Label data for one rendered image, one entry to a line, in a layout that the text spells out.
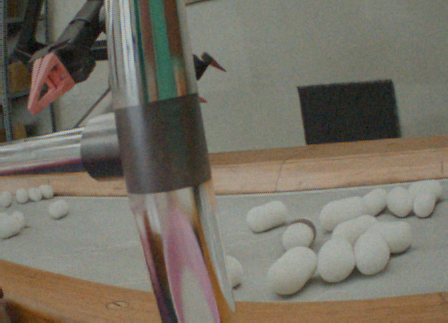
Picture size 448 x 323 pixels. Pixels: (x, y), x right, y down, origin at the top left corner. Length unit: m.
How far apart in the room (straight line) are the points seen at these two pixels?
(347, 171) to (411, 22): 1.91
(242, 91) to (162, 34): 2.55
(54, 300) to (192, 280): 0.13
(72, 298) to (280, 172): 0.36
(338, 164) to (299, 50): 2.02
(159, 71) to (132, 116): 0.01
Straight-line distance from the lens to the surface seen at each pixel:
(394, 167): 0.55
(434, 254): 0.34
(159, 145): 0.16
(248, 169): 0.63
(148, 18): 0.16
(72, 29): 0.84
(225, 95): 2.75
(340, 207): 0.42
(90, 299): 0.29
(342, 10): 2.52
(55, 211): 0.63
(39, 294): 0.30
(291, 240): 0.39
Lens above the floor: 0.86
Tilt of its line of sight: 7 degrees down
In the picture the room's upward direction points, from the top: 9 degrees counter-clockwise
